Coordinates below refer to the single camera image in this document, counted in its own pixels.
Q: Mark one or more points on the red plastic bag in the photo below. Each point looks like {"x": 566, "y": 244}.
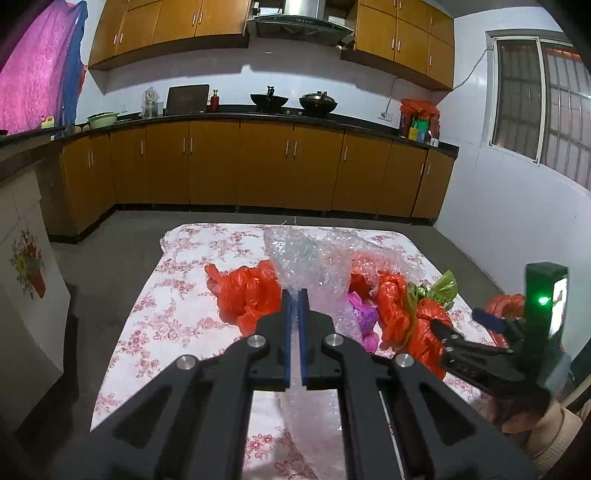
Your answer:
{"x": 392, "y": 309}
{"x": 505, "y": 304}
{"x": 249, "y": 295}
{"x": 427, "y": 330}

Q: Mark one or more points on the brown long upper cabinets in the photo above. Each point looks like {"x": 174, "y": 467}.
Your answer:
{"x": 175, "y": 23}

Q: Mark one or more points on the white cabinet with flower sticker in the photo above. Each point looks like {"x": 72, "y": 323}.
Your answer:
{"x": 27, "y": 323}

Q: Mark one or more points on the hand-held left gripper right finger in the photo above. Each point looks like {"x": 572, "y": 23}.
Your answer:
{"x": 303, "y": 341}

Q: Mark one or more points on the yellow bottle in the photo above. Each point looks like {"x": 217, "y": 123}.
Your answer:
{"x": 47, "y": 122}

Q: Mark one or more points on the floral tablecloth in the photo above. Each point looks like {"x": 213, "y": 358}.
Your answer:
{"x": 184, "y": 314}

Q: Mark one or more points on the green basin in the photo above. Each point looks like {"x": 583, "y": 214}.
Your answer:
{"x": 102, "y": 121}

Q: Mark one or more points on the pink curtain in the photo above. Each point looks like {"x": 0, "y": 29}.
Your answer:
{"x": 32, "y": 74}

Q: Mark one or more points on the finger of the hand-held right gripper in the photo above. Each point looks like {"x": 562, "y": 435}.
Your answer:
{"x": 487, "y": 318}
{"x": 461, "y": 353}

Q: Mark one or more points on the blue cloth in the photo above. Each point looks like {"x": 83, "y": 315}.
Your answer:
{"x": 74, "y": 69}

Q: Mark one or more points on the clear bubble wrap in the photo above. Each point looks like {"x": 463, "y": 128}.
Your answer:
{"x": 304, "y": 263}

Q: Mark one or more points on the red bottle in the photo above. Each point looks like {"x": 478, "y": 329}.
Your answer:
{"x": 214, "y": 102}

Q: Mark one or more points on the barred window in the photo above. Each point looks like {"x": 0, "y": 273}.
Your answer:
{"x": 545, "y": 101}

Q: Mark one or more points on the person's right forearm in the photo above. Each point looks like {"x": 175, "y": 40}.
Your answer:
{"x": 556, "y": 434}

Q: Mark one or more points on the black kitchen countertop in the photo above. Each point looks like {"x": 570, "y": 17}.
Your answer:
{"x": 258, "y": 117}

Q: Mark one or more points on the black wok with lid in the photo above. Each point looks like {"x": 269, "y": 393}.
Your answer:
{"x": 317, "y": 104}

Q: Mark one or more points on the dark brown cutting board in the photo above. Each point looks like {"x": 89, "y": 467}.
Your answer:
{"x": 187, "y": 99}

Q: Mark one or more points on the steel range hood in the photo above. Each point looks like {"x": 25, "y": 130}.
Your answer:
{"x": 300, "y": 25}

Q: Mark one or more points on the brown lower kitchen cabinets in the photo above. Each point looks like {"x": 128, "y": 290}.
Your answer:
{"x": 263, "y": 170}

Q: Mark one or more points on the pink plastic bag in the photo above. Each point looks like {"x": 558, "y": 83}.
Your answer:
{"x": 362, "y": 314}

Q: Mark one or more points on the person's right hand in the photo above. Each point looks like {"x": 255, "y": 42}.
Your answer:
{"x": 515, "y": 420}

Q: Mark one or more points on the brown short upper cabinets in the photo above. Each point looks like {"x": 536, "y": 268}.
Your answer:
{"x": 406, "y": 41}

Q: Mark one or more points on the green plastic bag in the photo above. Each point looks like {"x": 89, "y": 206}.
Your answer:
{"x": 441, "y": 288}

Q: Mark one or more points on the clear jar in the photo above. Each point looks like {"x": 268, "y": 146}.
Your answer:
{"x": 150, "y": 104}

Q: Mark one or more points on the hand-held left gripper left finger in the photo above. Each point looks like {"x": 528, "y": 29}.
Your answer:
{"x": 287, "y": 341}

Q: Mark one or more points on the red bag of containers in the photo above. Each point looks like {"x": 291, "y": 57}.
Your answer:
{"x": 418, "y": 108}

